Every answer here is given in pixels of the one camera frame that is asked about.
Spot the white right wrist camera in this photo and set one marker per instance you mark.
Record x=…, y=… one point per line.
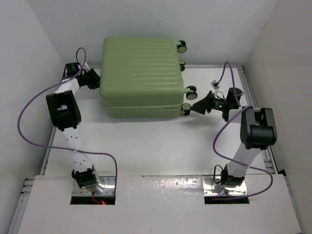
x=215, y=85

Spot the green suitcase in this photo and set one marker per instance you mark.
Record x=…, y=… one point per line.
x=142, y=78

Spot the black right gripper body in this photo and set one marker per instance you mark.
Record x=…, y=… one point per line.
x=219, y=104

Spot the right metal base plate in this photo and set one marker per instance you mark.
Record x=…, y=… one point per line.
x=213, y=189

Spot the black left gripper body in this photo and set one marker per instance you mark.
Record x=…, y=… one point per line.
x=88, y=79

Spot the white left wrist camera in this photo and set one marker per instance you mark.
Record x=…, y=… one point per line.
x=86, y=67

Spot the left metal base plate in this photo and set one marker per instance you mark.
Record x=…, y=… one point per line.
x=105, y=188

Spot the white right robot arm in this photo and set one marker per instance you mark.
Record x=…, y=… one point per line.
x=257, y=132

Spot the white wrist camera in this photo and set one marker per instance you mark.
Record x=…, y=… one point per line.
x=215, y=85
x=86, y=67

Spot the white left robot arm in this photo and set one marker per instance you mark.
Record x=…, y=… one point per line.
x=65, y=116

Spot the metal base plate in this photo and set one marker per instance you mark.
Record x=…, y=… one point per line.
x=105, y=188
x=213, y=189

